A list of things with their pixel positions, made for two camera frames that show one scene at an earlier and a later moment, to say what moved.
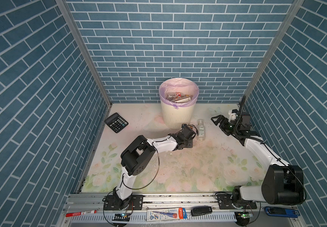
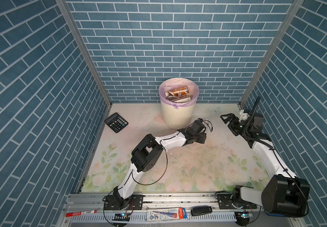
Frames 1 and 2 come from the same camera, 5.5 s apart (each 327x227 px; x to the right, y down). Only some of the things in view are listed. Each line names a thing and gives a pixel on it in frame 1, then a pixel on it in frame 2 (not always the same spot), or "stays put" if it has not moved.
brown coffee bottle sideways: [184, 99] → [174, 98]
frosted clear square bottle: [184, 100] stays put
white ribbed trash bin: [176, 118] stays put
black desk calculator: [116, 122] stays put
